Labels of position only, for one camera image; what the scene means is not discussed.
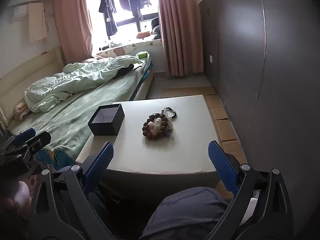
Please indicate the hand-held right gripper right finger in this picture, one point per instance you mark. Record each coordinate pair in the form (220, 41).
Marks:
(222, 165)

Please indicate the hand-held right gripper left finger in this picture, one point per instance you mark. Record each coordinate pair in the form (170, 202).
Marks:
(100, 161)

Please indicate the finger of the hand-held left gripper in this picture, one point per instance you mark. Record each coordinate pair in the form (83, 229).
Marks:
(25, 134)
(38, 140)

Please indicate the black jewelry box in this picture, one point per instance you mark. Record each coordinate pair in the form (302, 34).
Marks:
(106, 121)

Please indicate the white butterfly brooch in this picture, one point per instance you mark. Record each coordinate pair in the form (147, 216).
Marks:
(155, 125)

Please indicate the person's left hand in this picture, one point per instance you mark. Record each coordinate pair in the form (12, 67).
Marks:
(22, 193)

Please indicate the teal printed blanket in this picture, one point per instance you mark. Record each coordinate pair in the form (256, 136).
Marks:
(53, 156)

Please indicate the pink pillow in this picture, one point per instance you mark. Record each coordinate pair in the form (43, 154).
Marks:
(20, 108)

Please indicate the green bed sheet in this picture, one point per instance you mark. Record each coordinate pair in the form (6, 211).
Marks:
(75, 120)

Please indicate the cardboard floor sheets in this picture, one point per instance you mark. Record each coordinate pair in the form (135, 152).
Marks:
(222, 120)

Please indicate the person's grey trouser leg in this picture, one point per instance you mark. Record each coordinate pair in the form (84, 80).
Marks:
(187, 212)

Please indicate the beige headboard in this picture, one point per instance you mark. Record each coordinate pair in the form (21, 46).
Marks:
(30, 72)

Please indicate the light green quilt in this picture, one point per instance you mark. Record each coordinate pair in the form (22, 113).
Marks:
(82, 77)

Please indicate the black cloth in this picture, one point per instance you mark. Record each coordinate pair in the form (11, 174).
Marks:
(125, 70)

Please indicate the grey brown wardrobe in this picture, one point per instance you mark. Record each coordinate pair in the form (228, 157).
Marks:
(270, 80)

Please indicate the green tissue pack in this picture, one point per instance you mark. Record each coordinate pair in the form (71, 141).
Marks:
(142, 54)

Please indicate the patterned window seat cushion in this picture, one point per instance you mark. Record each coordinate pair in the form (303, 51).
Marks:
(125, 48)

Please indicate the pink curtain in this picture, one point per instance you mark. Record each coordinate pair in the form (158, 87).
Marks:
(180, 27)
(72, 22)

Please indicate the white air conditioner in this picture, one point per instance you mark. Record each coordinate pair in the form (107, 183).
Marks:
(18, 11)

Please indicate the orange soft toy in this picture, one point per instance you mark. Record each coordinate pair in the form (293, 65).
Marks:
(144, 33)

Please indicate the dark cushion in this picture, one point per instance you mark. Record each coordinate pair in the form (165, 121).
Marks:
(156, 28)

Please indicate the white wall socket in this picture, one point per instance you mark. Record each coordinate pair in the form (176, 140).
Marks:
(211, 58)

